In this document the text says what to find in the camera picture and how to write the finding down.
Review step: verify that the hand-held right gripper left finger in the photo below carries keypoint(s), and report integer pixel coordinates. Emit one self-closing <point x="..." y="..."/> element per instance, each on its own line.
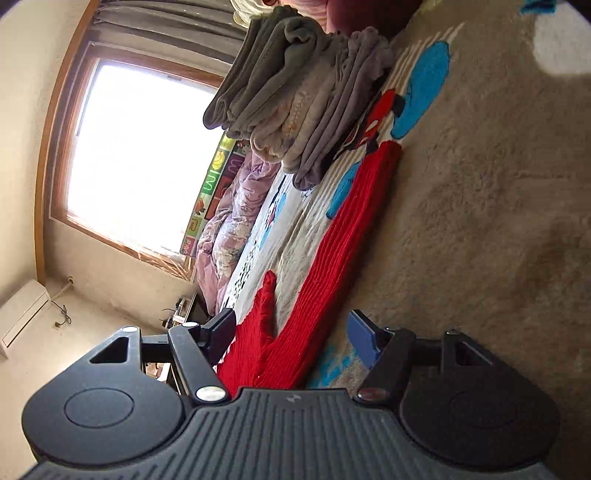
<point x="221" y="332"/>

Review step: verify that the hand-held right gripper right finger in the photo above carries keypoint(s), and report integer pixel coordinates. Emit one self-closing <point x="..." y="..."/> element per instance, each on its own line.
<point x="362" y="337"/>

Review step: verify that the red knitted sweater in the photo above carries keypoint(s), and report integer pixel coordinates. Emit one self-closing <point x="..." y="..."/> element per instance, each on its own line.
<point x="341" y="240"/>

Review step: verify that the dark desk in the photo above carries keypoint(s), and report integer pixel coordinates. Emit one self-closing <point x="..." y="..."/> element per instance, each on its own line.
<point x="196" y="314"/>

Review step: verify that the purple floral duvet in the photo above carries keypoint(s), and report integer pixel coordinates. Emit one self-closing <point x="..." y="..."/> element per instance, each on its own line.
<point x="231" y="230"/>

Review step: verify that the colourful alphabet headboard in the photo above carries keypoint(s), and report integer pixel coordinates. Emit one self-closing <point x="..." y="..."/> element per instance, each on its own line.
<point x="221" y="161"/>

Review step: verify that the cartoon printed blanket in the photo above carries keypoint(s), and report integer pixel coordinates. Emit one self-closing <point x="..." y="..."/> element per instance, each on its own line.
<point x="485" y="207"/>

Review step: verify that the window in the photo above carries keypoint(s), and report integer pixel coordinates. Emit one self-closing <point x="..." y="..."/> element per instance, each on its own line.
<point x="138" y="152"/>

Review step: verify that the white air conditioner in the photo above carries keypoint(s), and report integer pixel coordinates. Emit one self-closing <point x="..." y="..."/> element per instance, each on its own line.
<point x="23" y="314"/>

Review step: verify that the cream folded garment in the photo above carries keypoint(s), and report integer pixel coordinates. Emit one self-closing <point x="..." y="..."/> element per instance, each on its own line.
<point x="295" y="120"/>

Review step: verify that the lavender grey folded garment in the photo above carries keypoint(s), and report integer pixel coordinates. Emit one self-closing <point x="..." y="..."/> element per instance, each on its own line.
<point x="351" y="92"/>

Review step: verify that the grey curtain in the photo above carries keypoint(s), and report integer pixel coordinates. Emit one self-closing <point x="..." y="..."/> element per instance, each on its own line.
<point x="175" y="32"/>

